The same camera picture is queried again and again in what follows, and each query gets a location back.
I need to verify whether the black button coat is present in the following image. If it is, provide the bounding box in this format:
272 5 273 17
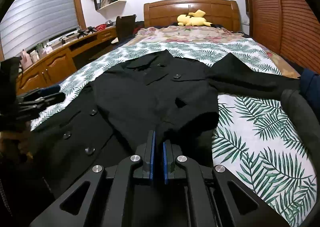
31 50 299 196

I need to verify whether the wooden desk cabinet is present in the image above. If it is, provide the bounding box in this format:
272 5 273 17
16 26 116 95

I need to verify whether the pink bottle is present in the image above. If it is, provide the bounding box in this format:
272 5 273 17
21 49 33 70

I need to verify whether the palm leaf bedspread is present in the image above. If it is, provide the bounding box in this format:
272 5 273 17
31 39 317 226

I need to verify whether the grey window blind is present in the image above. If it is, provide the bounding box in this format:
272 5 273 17
1 0 79 59

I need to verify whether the red basket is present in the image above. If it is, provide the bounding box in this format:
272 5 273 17
95 23 107 32

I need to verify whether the dark desk chair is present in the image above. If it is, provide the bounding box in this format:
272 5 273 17
111 14 136 44

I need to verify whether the grey folded garment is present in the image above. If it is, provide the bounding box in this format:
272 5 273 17
280 89 319 173

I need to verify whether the navy folded garment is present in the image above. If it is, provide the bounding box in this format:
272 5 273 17
300 69 320 109

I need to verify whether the floral blanket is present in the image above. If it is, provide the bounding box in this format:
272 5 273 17
123 26 300 78

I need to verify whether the yellow plush toy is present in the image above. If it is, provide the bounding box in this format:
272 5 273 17
177 9 212 27

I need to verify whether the wooden headboard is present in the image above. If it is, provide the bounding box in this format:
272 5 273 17
144 0 241 32

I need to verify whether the wooden louvered wardrobe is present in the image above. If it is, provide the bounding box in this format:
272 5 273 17
246 0 319 72

